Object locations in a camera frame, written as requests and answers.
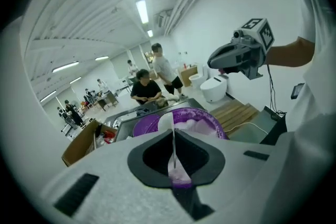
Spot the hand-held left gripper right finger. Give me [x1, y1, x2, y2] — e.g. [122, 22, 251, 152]
[174, 128, 289, 220]

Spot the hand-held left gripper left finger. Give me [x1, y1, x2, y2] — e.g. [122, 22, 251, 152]
[39, 129, 196, 224]

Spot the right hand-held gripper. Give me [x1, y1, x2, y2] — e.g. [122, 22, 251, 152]
[207, 17, 275, 81]

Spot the purple detergent tub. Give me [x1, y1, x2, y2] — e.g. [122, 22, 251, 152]
[132, 107, 229, 140]

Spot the white detergent powder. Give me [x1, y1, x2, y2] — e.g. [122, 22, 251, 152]
[174, 114, 219, 136]

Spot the person's right forearm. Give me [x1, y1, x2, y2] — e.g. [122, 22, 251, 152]
[264, 36, 316, 68]

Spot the large white toilet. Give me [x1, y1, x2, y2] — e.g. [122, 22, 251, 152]
[199, 76, 229, 103]

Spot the small white toilet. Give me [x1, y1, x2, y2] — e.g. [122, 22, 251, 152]
[188, 73, 208, 90]

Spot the brown cardboard box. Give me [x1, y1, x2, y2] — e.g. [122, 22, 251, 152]
[61, 119, 119, 167]

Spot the wooden cabinet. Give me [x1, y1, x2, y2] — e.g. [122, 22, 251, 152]
[177, 65, 200, 88]

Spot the dark grey tray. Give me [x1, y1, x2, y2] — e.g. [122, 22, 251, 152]
[103, 98, 208, 144]

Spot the wooden slat platform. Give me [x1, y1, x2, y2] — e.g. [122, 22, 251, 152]
[209, 99, 260, 137]

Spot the dark work table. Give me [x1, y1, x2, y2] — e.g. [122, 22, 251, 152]
[96, 91, 119, 111]

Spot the small black device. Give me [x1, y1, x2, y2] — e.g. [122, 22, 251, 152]
[290, 82, 306, 100]

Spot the ceiling air conditioner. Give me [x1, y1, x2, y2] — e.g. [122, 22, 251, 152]
[156, 13, 172, 27]

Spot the person's white shirt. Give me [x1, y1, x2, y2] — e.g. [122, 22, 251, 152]
[262, 0, 336, 218]

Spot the metal flexible hose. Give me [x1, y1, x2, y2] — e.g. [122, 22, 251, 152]
[91, 124, 102, 151]

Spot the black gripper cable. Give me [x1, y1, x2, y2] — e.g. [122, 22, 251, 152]
[266, 63, 287, 116]

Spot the white cable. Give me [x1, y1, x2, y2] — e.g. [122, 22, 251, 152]
[222, 121, 269, 136]

